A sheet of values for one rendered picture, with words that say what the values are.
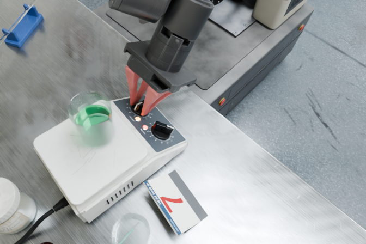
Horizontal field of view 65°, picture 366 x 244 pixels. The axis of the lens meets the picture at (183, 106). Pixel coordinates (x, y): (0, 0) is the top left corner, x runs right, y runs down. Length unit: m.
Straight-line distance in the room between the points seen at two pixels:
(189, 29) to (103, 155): 0.21
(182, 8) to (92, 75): 0.29
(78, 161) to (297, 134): 1.24
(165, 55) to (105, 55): 0.26
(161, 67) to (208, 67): 0.73
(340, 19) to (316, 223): 1.83
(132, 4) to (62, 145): 0.21
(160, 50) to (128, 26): 0.88
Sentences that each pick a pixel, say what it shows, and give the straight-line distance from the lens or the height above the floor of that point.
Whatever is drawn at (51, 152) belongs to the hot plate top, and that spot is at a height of 0.84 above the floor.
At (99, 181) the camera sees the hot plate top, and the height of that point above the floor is 0.84.
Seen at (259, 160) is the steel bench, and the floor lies 0.75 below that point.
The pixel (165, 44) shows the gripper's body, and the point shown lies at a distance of 0.39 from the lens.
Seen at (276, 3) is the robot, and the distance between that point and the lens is 1.28.
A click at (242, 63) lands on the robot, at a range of 1.19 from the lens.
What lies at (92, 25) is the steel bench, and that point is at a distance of 0.71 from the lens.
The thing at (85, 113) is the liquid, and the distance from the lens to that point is 0.41.
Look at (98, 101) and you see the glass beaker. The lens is 0.40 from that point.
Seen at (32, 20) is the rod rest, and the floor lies 0.76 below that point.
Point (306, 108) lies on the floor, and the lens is 1.63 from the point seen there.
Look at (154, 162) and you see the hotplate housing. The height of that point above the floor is 0.81.
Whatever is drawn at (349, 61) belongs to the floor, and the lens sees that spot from 1.98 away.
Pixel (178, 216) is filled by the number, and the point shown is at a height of 0.78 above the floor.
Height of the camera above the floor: 1.22
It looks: 57 degrees down
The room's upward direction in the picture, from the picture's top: 8 degrees clockwise
